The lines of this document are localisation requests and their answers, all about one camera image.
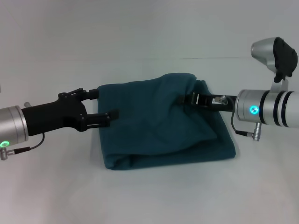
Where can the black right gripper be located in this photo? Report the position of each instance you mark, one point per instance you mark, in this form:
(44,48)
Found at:
(217,102)

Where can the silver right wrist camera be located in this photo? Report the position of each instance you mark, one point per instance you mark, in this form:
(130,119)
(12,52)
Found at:
(274,58)

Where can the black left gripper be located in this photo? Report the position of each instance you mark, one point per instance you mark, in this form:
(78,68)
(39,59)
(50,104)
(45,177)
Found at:
(56,116)

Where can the teal blue shirt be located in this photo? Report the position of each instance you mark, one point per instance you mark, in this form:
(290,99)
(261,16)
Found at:
(163,135)

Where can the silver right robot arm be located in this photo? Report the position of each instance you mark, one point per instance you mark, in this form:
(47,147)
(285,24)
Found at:
(268,108)

